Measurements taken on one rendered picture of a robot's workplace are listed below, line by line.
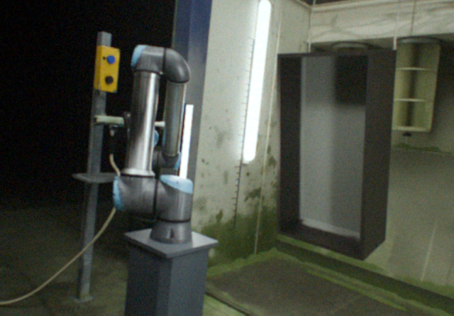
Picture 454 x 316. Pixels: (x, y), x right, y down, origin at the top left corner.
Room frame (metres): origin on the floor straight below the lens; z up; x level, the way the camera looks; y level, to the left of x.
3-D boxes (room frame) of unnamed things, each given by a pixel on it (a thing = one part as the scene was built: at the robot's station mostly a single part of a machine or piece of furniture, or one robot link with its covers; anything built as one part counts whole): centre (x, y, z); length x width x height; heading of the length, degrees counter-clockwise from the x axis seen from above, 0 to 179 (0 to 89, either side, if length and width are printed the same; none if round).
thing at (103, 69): (2.38, 0.74, 1.42); 0.12 x 0.06 x 0.26; 138
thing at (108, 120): (2.39, 0.56, 1.05); 0.49 x 0.05 x 0.23; 138
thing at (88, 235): (2.42, 0.78, 0.82); 0.06 x 0.06 x 1.64; 48
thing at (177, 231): (1.76, 0.19, 0.69); 0.19 x 0.19 x 0.10
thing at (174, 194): (1.75, 0.20, 0.83); 0.17 x 0.15 x 0.18; 98
